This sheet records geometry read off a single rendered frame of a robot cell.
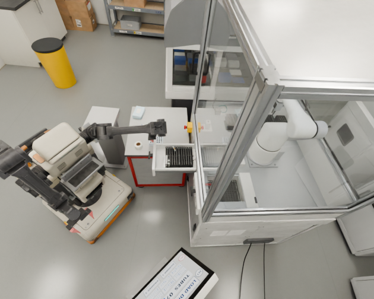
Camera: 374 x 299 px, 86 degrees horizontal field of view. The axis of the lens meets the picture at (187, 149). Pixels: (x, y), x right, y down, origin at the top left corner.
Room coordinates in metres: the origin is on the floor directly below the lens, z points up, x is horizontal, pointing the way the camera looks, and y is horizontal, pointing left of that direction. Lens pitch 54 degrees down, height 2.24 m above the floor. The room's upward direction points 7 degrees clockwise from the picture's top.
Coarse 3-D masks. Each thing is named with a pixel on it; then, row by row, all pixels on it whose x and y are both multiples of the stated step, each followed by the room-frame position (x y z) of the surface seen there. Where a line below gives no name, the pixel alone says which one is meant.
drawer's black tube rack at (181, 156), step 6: (168, 150) 0.96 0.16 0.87; (174, 150) 0.95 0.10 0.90; (180, 150) 0.98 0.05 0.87; (186, 150) 0.99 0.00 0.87; (168, 156) 0.89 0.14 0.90; (174, 156) 0.89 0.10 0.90; (180, 156) 0.92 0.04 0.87; (186, 156) 0.91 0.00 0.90; (192, 156) 0.92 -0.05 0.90; (168, 162) 0.83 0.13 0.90; (174, 162) 0.84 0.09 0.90; (180, 162) 0.86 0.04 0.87; (186, 162) 0.85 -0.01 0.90; (192, 162) 0.86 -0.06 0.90
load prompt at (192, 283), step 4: (192, 280) 0.06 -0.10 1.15; (196, 280) 0.06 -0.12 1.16; (188, 284) 0.04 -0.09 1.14; (192, 284) 0.04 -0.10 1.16; (196, 284) 0.04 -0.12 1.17; (184, 288) 0.02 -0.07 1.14; (188, 288) 0.03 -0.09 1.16; (192, 288) 0.03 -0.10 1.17; (180, 292) 0.01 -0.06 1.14; (184, 292) 0.01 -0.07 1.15; (188, 292) 0.01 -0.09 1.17; (176, 296) -0.01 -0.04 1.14; (180, 296) -0.01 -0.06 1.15; (184, 296) 0.00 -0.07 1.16
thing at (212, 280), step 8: (192, 256) 0.17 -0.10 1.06; (200, 264) 0.13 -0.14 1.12; (208, 272) 0.10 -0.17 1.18; (152, 280) 0.05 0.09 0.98; (208, 280) 0.06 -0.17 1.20; (216, 280) 0.07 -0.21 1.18; (144, 288) 0.01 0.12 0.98; (200, 288) 0.03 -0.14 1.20; (208, 288) 0.03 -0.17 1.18; (136, 296) -0.03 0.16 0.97; (192, 296) 0.00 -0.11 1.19; (200, 296) 0.00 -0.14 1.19
